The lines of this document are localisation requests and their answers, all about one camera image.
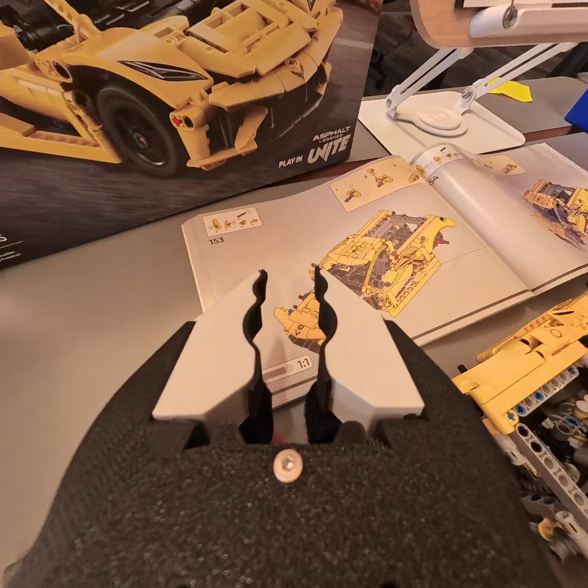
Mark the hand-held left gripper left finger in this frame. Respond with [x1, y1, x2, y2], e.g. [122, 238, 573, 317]
[152, 269, 269, 432]

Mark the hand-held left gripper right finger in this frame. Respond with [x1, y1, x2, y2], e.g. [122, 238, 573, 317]
[312, 266, 425, 428]

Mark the instruction booklet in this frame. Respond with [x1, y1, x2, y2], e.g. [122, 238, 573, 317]
[181, 143, 588, 409]

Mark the yellow brick model car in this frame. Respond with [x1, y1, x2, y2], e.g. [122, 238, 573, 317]
[450, 289, 588, 566]

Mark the black toy car set box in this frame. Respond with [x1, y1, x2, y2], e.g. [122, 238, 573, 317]
[0, 0, 384, 272]

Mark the yellow sticky label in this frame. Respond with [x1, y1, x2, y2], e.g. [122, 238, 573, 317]
[488, 79, 534, 103]

